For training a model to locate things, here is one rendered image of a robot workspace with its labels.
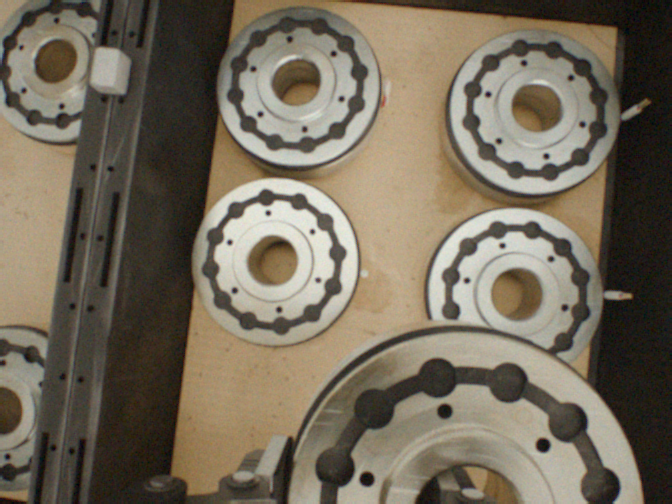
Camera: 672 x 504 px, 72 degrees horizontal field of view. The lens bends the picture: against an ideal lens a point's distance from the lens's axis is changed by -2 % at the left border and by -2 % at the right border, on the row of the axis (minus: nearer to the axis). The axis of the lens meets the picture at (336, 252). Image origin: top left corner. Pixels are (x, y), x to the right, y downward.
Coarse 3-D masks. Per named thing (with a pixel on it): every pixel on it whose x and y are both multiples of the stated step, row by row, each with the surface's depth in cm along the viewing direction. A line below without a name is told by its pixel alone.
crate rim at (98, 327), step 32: (160, 0) 23; (128, 32) 22; (128, 96) 22; (128, 128) 22; (128, 160) 22; (128, 192) 22; (96, 224) 22; (128, 224) 22; (96, 256) 22; (96, 288) 22; (96, 320) 22; (96, 352) 22; (96, 384) 22; (96, 416) 21; (96, 448) 22; (64, 480) 21
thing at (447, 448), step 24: (432, 432) 13; (456, 432) 13; (480, 432) 13; (408, 456) 13; (432, 456) 13; (456, 456) 13; (480, 456) 13; (504, 456) 13; (528, 456) 13; (384, 480) 13; (408, 480) 13; (504, 480) 13; (528, 480) 13
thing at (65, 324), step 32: (128, 0) 23; (96, 32) 22; (96, 96) 22; (96, 128) 22; (96, 160) 22; (96, 192) 22; (64, 224) 22; (64, 256) 22; (64, 288) 22; (64, 320) 22; (64, 352) 22; (64, 384) 22; (64, 416) 22; (64, 448) 22; (32, 480) 21
